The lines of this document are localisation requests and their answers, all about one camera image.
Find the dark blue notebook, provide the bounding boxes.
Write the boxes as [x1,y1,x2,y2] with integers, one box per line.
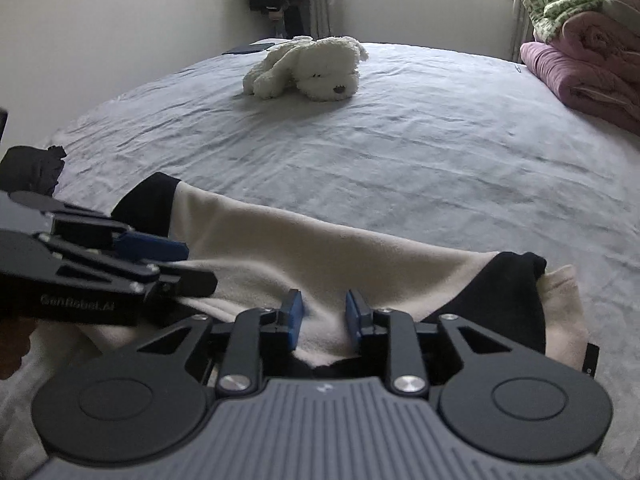
[221,42,273,56]

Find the white plush dog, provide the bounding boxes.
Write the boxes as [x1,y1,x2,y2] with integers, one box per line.
[242,35,368,102]

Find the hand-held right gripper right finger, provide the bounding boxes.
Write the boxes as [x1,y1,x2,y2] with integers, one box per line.
[345,288,511,396]

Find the cream black-sleeved shirt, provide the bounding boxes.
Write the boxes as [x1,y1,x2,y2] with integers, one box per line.
[0,172,601,441]

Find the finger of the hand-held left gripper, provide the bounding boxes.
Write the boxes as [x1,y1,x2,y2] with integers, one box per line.
[50,212,190,262]
[32,232,218,300]

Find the grey curtain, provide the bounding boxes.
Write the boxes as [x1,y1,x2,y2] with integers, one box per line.
[300,0,341,41]
[507,0,541,63]

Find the grey folded blanket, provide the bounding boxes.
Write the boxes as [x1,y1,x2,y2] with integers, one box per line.
[602,0,640,28]

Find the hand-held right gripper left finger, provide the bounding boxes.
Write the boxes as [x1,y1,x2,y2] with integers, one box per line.
[135,287,306,396]

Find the magenta folded blanket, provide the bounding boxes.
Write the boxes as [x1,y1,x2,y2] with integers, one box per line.
[520,41,640,136]

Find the black garment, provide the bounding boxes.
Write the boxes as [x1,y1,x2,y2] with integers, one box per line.
[0,145,67,198]

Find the bed with grey sheet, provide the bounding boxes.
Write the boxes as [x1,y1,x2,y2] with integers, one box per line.
[0,40,640,480]

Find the person's left hand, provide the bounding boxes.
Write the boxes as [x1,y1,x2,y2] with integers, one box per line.
[0,317,37,381]

